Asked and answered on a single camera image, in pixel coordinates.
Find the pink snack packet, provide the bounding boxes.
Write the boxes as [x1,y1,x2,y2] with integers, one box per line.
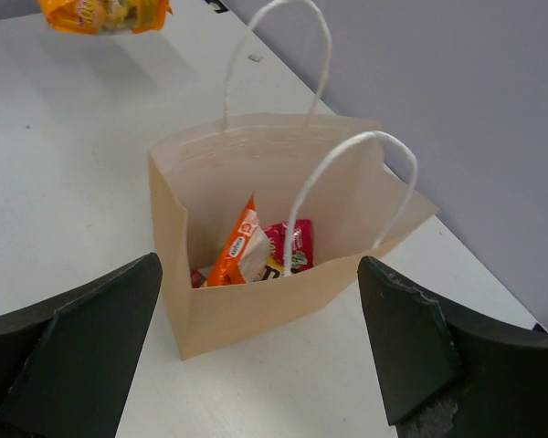
[190,269,206,288]

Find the large yellow snack bag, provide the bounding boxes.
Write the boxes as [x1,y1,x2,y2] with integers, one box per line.
[37,0,173,36]

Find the magenta candy packet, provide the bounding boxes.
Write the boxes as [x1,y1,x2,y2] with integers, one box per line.
[264,219,314,274]

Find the brown paper bag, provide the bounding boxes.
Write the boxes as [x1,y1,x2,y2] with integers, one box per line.
[146,0,440,361]

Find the orange snack packet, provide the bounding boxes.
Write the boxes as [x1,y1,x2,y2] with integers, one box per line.
[206,194,270,287]

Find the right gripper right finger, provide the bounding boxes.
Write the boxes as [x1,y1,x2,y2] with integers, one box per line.
[357,256,548,437]

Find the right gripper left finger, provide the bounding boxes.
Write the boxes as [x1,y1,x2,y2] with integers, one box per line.
[0,253,163,437]

